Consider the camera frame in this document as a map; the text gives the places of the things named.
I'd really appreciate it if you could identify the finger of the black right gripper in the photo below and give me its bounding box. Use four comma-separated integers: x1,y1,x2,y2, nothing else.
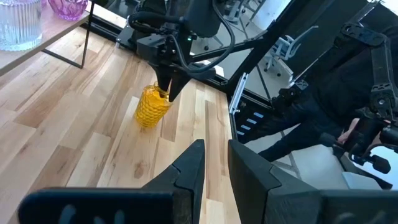
152,63,173,93
169,66,217,103

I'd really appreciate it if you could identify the wide yellow glass vase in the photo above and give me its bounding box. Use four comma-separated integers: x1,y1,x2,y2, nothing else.
134,81,174,129

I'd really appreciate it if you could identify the white office chair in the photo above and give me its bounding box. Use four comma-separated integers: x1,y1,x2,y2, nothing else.
264,24,320,78

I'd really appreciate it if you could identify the pink bulbous glass vase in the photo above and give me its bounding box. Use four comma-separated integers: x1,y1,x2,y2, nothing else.
47,0,89,22

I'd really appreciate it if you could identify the wooden shelf with black frame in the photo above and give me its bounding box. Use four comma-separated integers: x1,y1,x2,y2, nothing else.
0,0,96,77

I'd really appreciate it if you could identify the silver metal bracket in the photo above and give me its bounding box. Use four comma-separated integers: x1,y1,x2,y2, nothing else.
228,72,249,115

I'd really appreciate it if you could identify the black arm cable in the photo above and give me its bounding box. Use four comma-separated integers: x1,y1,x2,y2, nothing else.
167,0,236,75

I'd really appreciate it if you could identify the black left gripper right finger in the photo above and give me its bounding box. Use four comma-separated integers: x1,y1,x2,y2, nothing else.
228,139,398,224

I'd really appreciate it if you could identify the person's hand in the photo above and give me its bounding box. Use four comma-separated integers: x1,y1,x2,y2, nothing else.
337,117,363,146

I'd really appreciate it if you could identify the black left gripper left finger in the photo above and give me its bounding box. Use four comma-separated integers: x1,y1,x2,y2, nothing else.
17,139,206,224

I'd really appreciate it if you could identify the person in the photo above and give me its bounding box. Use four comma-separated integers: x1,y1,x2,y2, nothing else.
241,24,398,162

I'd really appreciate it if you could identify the clear ribbed glass vase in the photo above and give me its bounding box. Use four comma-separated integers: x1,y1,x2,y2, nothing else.
0,0,44,52

